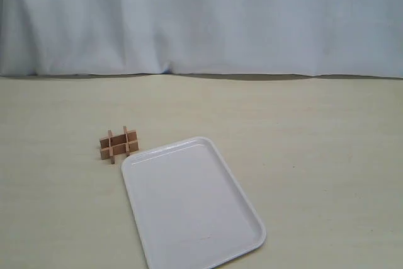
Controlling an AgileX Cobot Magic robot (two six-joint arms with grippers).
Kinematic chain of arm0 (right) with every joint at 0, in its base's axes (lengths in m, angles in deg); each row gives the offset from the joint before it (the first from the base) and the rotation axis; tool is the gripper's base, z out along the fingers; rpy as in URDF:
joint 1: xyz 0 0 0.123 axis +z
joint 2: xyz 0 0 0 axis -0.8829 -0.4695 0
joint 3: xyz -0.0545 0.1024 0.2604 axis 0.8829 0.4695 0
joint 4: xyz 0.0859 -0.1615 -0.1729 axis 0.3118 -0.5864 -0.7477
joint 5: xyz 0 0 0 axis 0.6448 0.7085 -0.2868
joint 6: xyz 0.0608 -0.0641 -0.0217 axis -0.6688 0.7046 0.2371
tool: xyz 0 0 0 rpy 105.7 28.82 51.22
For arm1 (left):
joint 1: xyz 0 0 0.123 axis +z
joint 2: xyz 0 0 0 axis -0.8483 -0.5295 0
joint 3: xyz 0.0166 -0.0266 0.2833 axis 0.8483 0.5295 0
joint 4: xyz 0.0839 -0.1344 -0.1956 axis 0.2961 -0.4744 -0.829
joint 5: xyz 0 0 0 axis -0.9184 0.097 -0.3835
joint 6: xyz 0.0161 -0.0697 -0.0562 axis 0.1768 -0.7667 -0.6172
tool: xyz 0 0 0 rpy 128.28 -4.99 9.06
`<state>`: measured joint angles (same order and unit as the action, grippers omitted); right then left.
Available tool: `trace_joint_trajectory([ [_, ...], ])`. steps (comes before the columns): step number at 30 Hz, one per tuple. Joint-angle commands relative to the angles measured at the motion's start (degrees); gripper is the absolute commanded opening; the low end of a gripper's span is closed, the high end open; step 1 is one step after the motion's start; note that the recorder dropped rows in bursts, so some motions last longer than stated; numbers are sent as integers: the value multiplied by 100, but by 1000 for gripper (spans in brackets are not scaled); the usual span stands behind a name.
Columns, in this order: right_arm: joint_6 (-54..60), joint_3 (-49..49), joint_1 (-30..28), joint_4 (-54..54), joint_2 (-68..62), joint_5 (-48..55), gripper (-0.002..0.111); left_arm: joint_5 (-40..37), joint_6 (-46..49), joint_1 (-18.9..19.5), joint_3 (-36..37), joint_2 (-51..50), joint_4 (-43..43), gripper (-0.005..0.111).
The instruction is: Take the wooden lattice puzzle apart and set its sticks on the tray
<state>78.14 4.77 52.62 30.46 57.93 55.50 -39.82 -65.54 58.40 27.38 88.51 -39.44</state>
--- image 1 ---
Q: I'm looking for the white plastic tray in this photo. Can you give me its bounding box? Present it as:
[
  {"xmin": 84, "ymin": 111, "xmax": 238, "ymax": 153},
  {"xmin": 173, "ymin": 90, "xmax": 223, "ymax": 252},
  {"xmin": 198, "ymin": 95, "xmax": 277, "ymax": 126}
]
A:
[{"xmin": 121, "ymin": 137, "xmax": 266, "ymax": 268}]

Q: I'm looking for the white cloth backdrop curtain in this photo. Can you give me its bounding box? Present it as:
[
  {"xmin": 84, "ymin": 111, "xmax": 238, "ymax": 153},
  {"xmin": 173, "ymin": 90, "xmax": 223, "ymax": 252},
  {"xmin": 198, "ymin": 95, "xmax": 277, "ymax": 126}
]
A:
[{"xmin": 1, "ymin": 0, "xmax": 402, "ymax": 77}]

